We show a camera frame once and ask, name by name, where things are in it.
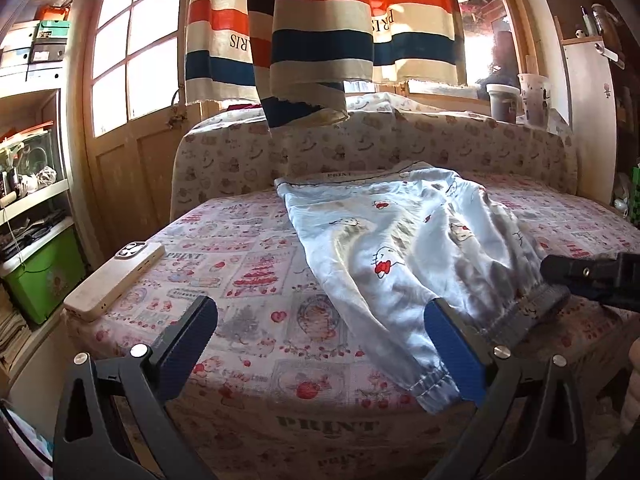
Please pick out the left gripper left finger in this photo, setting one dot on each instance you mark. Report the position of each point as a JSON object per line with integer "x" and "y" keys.
{"x": 90, "y": 440}

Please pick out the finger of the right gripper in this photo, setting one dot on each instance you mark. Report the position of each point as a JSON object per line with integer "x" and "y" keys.
{"x": 612, "y": 282}

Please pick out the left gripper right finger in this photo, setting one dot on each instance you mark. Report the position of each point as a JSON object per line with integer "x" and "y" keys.
{"x": 527, "y": 422}

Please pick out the light blue Hello Kitty pants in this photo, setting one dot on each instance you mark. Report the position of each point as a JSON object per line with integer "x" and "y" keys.
{"x": 383, "y": 244}

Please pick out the green storage box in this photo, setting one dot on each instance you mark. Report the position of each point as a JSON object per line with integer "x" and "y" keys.
{"x": 41, "y": 281}

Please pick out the beige cabinet on right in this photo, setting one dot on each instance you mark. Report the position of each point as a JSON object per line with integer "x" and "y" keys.
{"x": 594, "y": 122}

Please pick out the white smartphone in case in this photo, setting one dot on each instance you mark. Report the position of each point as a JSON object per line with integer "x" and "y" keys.
{"x": 94, "y": 296}

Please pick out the white shelf unit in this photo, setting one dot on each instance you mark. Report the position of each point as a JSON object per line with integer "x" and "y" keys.
{"x": 35, "y": 197}

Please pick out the printed pink bed sheet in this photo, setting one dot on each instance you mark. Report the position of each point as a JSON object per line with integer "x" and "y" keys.
{"x": 282, "y": 390}

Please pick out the translucent plastic cup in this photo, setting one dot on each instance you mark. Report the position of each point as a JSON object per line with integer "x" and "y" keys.
{"x": 536, "y": 98}

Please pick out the white bucket on sill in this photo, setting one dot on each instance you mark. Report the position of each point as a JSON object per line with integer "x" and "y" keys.
{"x": 503, "y": 100}

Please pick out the teddy bear print headboard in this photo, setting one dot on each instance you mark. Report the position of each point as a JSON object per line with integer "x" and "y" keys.
{"x": 235, "y": 153}

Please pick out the wooden door with windows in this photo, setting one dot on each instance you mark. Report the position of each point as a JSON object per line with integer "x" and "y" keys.
{"x": 125, "y": 116}

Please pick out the green box on shelf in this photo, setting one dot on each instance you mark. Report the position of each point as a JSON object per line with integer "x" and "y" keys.
{"x": 50, "y": 30}

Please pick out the striped hanging towel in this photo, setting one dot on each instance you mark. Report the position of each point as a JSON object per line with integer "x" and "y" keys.
{"x": 294, "y": 57}

